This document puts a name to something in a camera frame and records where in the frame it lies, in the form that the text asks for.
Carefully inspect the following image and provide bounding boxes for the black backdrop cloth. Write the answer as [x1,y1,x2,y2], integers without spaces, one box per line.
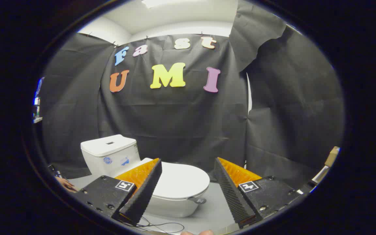
[41,0,344,190]

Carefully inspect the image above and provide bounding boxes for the cardboard box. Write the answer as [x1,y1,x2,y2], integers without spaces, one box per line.
[324,146,340,167]

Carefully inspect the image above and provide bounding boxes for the white toilet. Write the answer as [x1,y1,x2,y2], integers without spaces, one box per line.
[80,134,210,218]

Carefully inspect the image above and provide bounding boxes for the cluttered shelf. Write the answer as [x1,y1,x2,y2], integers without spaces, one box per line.
[33,78,44,124]

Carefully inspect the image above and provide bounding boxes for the thin black cable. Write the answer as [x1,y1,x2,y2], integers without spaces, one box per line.
[123,215,185,234]

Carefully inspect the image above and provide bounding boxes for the white toilet lid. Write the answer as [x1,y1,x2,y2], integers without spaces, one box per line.
[141,158,211,205]

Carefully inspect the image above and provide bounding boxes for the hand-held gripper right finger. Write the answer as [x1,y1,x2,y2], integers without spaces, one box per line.
[214,157,306,229]

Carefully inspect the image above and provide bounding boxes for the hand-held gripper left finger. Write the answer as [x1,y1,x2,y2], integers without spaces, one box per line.
[73,158,163,226]

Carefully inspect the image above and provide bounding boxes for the small dark device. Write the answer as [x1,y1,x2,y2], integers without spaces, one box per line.
[47,164,62,179]

